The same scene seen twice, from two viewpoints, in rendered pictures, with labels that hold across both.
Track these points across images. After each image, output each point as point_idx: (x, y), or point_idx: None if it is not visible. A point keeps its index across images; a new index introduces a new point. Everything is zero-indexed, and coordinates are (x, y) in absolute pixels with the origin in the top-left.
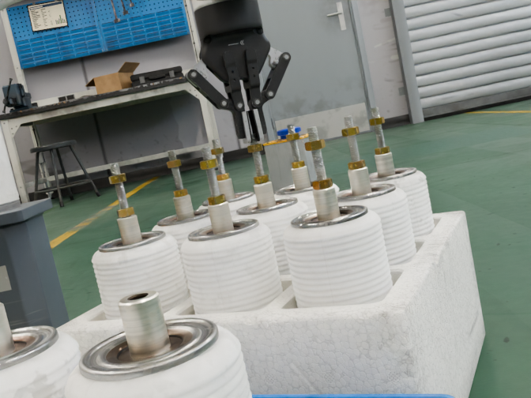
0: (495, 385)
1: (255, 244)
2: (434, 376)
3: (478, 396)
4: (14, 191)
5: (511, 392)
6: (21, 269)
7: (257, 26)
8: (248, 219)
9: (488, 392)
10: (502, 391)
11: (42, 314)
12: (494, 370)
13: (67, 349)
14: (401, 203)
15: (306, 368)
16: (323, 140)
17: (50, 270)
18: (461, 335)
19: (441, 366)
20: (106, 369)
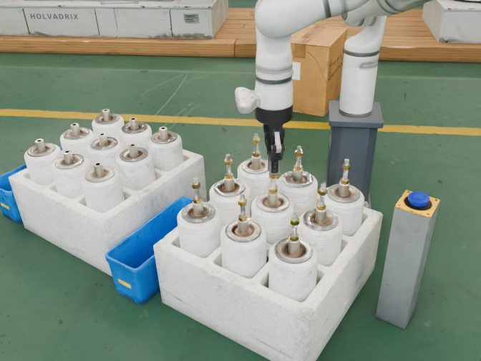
0: (234, 353)
1: (212, 199)
2: (178, 285)
3: (229, 343)
4: (355, 109)
5: (222, 356)
6: (333, 144)
7: (263, 123)
8: (236, 193)
9: (229, 348)
10: (226, 354)
11: (334, 167)
12: (251, 360)
13: (127, 165)
14: (225, 245)
15: None
16: (194, 186)
17: (356, 154)
18: (233, 320)
19: (189, 292)
20: (93, 169)
